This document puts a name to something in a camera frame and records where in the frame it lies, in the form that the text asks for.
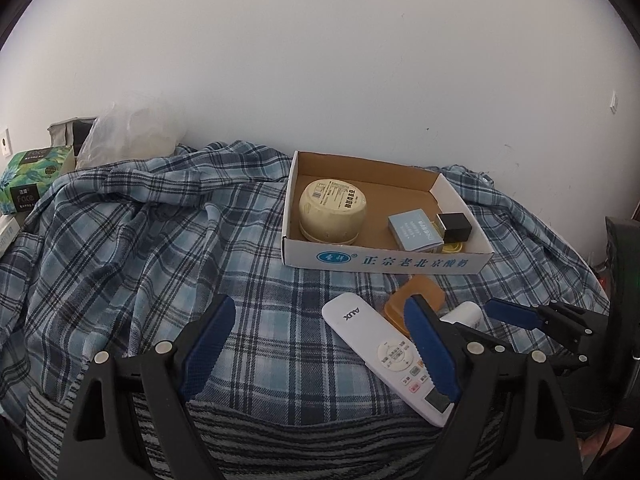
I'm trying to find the light blue small box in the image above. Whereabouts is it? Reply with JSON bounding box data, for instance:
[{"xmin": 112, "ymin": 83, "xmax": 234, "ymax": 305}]
[{"xmin": 387, "ymin": 208, "xmax": 445, "ymax": 253}]

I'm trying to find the green tissue box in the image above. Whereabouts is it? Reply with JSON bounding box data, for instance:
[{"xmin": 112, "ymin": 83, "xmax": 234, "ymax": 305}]
[{"xmin": 0, "ymin": 145, "xmax": 76, "ymax": 216}]

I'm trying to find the orange translucent soap box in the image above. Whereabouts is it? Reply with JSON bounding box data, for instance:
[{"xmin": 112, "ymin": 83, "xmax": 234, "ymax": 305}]
[{"xmin": 384, "ymin": 277, "xmax": 447, "ymax": 333}]

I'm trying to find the white pill bottle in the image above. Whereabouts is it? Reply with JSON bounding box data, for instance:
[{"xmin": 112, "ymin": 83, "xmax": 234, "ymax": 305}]
[{"xmin": 440, "ymin": 301, "xmax": 485, "ymax": 331}]

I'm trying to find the cream round jar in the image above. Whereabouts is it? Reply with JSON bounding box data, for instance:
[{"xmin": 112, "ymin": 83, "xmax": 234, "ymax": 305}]
[{"xmin": 299, "ymin": 178, "xmax": 367, "ymax": 246}]

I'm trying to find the translucent white plastic bag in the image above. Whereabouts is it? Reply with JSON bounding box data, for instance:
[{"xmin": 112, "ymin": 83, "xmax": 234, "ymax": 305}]
[{"xmin": 75, "ymin": 100, "xmax": 187, "ymax": 171}]

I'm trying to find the grey fabric bag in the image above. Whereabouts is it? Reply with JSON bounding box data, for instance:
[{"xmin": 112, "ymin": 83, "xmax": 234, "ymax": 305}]
[{"xmin": 47, "ymin": 116, "xmax": 98, "ymax": 158}]

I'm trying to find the person's right hand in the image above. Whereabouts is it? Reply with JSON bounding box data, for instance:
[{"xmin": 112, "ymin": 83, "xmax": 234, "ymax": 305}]
[{"xmin": 580, "ymin": 424, "xmax": 639, "ymax": 462}]

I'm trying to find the blue plaid shirt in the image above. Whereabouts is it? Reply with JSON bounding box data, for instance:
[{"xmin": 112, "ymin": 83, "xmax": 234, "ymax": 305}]
[{"xmin": 0, "ymin": 140, "xmax": 608, "ymax": 426}]

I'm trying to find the white flat box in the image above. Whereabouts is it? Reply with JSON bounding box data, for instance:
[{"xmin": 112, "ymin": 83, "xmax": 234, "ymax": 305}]
[{"xmin": 0, "ymin": 212, "xmax": 23, "ymax": 256}]

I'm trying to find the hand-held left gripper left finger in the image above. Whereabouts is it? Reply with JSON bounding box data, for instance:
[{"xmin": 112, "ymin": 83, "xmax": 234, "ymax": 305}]
[{"xmin": 56, "ymin": 294, "xmax": 237, "ymax": 480}]

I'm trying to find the grey striped blanket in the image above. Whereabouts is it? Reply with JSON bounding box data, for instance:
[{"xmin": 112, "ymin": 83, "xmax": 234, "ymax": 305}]
[{"xmin": 25, "ymin": 392, "xmax": 506, "ymax": 480}]

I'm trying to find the small black box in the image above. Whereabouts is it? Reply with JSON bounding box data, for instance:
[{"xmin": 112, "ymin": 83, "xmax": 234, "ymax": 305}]
[{"xmin": 434, "ymin": 212, "xmax": 473, "ymax": 245}]

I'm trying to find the white cardboard box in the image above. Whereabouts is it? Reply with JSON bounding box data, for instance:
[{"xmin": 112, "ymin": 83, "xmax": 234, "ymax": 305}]
[{"xmin": 281, "ymin": 150, "xmax": 496, "ymax": 276}]

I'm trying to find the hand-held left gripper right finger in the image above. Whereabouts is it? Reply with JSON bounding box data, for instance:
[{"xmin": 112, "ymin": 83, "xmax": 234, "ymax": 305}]
[{"xmin": 404, "ymin": 295, "xmax": 585, "ymax": 480}]

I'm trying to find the white remote control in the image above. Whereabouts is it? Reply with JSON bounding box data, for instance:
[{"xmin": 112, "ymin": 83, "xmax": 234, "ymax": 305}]
[{"xmin": 321, "ymin": 295, "xmax": 458, "ymax": 428}]

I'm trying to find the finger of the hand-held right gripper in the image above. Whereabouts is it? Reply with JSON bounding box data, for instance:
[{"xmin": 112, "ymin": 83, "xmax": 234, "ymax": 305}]
[
  {"xmin": 486, "ymin": 299, "xmax": 608, "ymax": 354},
  {"xmin": 440, "ymin": 319, "xmax": 593, "ymax": 377}
]

